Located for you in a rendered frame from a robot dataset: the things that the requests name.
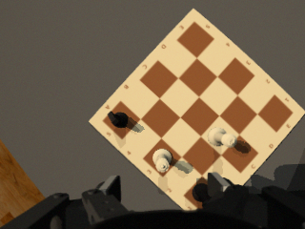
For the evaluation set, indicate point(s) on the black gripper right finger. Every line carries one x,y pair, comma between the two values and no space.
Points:
271,209

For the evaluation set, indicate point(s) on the brown and cream chessboard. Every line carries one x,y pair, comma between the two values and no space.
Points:
197,79

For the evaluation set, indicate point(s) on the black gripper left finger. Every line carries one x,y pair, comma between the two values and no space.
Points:
59,212

